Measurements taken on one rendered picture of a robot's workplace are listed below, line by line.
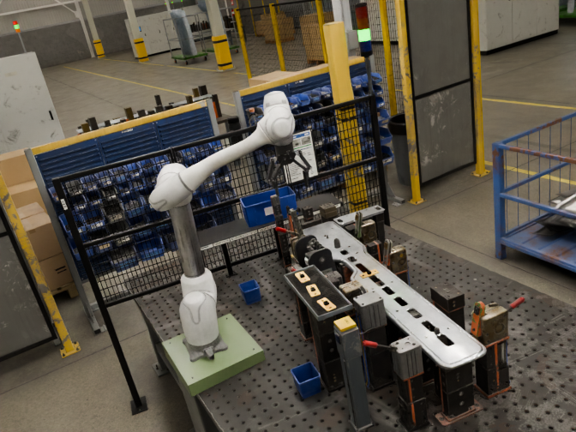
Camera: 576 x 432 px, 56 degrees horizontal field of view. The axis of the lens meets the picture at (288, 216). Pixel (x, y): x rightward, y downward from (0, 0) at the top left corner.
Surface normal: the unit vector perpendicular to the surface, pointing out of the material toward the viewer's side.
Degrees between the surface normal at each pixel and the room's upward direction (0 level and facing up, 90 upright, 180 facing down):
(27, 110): 90
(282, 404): 0
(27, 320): 88
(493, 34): 90
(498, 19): 90
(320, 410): 0
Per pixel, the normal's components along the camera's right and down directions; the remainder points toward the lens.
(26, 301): 0.34, 0.34
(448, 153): 0.54, 0.24
